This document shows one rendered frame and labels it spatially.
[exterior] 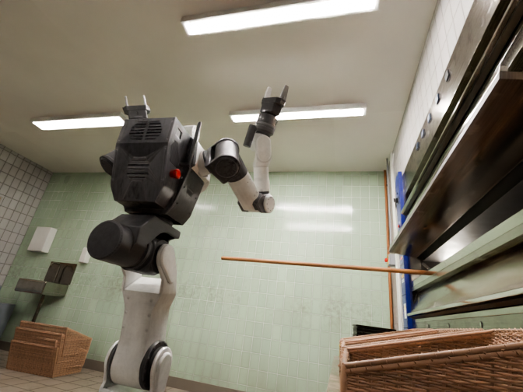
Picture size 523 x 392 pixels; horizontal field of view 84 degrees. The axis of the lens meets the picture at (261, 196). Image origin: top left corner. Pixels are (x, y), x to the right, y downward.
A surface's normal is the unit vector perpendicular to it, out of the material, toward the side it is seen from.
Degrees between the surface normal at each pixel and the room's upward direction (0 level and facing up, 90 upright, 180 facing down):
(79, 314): 90
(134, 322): 100
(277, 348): 90
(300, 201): 90
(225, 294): 90
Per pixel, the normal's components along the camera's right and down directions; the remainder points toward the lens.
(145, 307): -0.24, -0.24
